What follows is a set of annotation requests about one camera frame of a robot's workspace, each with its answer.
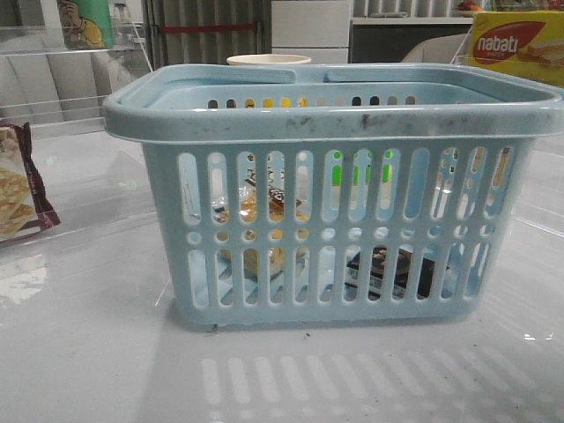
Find clear acrylic display shelf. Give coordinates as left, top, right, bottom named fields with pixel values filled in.
left=1, top=23, right=154, bottom=263

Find light blue plastic basket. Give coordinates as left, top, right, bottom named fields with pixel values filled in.
left=104, top=63, right=563, bottom=325

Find clear acrylic right shelf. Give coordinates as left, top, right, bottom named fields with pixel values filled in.
left=449, top=33, right=564, bottom=239

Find bread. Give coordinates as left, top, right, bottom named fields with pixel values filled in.
left=213, top=169, right=309, bottom=278

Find white drawer cabinet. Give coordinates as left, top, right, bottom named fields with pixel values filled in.
left=271, top=1, right=353, bottom=63

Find green cartoon snack canister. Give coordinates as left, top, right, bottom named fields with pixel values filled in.
left=56, top=0, right=115, bottom=49

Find yellow nabati wafer box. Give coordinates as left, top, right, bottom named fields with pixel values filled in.
left=466, top=10, right=563, bottom=87

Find maroon almond cracker packet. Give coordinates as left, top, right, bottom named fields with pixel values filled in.
left=1, top=122, right=61, bottom=244

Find yellow popcorn bucket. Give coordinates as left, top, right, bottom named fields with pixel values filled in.
left=226, top=54, right=312, bottom=66

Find black tissue packet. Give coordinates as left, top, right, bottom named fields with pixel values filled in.
left=345, top=246, right=435, bottom=301

